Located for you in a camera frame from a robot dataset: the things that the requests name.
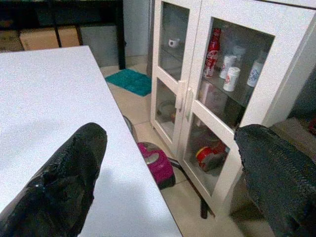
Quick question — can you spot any white table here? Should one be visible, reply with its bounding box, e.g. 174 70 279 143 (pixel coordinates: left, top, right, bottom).
0 45 183 237

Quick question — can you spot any white bottle blue print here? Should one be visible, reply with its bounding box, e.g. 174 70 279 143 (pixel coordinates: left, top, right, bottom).
247 51 267 88

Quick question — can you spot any magenta vacuum cleaner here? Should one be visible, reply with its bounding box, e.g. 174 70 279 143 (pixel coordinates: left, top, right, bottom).
137 142 176 190

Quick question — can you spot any black vacuum hose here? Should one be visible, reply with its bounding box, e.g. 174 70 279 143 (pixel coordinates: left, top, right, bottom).
169 158 213 219

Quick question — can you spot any brown cardboard box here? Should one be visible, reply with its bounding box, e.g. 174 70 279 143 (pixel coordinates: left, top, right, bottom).
19 27 60 51
58 25 81 48

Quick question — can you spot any white paper cup red print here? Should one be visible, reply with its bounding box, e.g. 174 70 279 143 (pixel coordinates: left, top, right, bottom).
219 55 238 79
223 66 241 92

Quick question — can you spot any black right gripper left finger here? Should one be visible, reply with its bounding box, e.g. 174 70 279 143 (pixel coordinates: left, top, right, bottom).
0 122 108 237

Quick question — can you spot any red cola bottle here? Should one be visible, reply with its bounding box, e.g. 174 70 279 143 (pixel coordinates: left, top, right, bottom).
203 27 222 79

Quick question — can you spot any red round tin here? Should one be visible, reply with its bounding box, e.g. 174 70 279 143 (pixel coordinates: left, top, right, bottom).
196 141 230 173

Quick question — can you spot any teal floor mat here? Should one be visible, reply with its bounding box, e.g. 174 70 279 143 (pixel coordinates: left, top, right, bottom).
105 69 153 97

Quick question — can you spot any white glass-door cabinet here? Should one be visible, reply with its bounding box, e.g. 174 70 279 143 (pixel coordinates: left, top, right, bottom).
150 0 316 219

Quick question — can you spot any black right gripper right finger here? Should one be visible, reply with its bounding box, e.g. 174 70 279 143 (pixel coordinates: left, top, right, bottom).
234 124 316 237

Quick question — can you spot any grey storage box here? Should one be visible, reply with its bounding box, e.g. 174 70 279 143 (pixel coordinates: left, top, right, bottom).
79 24 119 68

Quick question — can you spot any black metal shelf rack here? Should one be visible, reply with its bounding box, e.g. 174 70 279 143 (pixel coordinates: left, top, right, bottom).
0 0 127 71

